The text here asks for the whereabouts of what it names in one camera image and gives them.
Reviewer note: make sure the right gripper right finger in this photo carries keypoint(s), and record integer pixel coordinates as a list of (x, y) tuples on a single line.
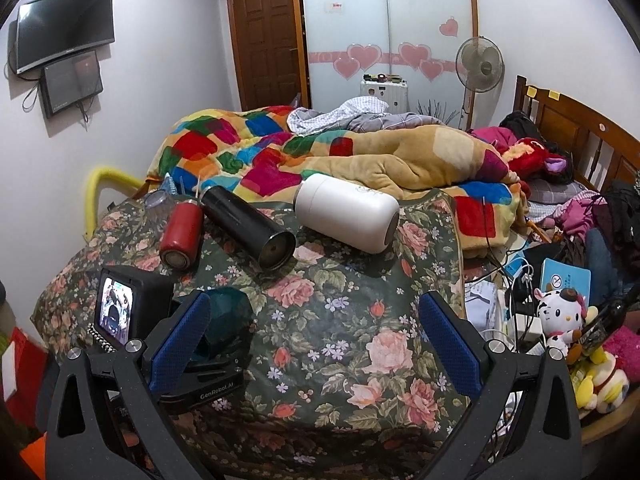
[(522, 422)]

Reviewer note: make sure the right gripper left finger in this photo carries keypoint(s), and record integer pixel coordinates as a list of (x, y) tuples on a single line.
[(83, 440)]

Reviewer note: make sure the dark green mug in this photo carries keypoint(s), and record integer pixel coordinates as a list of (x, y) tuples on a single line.
[(230, 313)]

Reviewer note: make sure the clear plastic cup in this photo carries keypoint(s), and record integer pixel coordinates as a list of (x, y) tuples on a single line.
[(158, 199)]

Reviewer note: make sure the yellow plush toy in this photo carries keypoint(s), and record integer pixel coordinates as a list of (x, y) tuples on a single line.
[(599, 384)]

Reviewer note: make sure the red box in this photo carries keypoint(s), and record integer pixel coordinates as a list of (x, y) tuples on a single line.
[(23, 366)]

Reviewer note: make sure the white cow plush toy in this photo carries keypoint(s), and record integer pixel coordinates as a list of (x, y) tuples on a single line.
[(562, 314)]

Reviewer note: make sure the red thermos bottle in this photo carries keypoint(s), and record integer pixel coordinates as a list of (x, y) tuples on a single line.
[(182, 236)]

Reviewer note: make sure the black thermos bottle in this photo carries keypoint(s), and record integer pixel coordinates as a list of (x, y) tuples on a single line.
[(267, 243)]

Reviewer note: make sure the blue white booklet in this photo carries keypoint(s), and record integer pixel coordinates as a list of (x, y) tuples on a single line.
[(556, 275)]

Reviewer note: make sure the colourful patchwork quilt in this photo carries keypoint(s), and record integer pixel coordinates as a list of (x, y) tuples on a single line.
[(255, 156)]

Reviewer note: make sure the white thermos bottle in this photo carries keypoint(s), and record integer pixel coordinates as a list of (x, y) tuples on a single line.
[(348, 212)]

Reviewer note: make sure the red plush toy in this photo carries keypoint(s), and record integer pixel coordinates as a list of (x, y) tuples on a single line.
[(529, 158)]

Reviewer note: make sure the wooden bed headboard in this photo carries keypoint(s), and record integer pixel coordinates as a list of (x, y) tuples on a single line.
[(601, 150)]

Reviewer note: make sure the white appliance box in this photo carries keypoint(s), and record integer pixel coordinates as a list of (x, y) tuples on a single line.
[(391, 89)]

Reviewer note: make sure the brown wooden door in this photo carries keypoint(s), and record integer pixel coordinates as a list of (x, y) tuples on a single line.
[(267, 46)]

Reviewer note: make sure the standing electric fan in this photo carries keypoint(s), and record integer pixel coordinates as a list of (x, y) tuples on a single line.
[(479, 67)]

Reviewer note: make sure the white wardrobe with hearts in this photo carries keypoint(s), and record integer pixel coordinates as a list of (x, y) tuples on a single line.
[(417, 40)]

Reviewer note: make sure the action camera with screen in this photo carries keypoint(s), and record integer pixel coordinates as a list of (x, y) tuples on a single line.
[(130, 303)]

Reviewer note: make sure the yellow padded bed rail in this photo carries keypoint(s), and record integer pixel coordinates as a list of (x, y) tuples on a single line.
[(100, 179)]

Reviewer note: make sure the small black wall monitor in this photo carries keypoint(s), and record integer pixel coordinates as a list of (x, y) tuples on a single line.
[(69, 82)]

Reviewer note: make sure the wall mounted black television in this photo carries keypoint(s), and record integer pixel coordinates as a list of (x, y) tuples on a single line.
[(48, 29)]

